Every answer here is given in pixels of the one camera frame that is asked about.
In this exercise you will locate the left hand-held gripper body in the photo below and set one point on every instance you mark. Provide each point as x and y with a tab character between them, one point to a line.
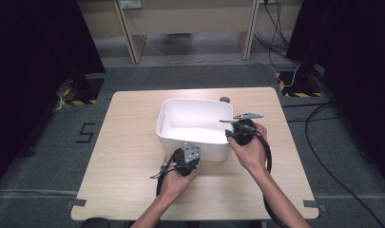
190	155

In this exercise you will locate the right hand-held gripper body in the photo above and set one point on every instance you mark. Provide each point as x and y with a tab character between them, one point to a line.
244	136

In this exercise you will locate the white plastic bin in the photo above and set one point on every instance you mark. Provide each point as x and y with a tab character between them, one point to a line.
193	117

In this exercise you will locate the person's right hand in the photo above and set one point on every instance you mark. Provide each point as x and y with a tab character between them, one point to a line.
250	155

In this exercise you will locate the person's left hand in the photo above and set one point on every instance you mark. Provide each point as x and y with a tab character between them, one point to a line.
174	186

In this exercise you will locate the dark round table grommet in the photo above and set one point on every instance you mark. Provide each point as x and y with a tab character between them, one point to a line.
225	99

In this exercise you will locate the black stand base striped tape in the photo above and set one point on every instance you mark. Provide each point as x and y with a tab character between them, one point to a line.
88	91
304	86

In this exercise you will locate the grey tape piece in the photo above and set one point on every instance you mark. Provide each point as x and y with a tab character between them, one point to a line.
310	203
77	202

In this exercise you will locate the black curtain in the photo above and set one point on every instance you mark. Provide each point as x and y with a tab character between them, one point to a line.
364	79
28	79

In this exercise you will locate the white power strip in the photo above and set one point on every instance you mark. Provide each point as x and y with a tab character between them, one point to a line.
131	3

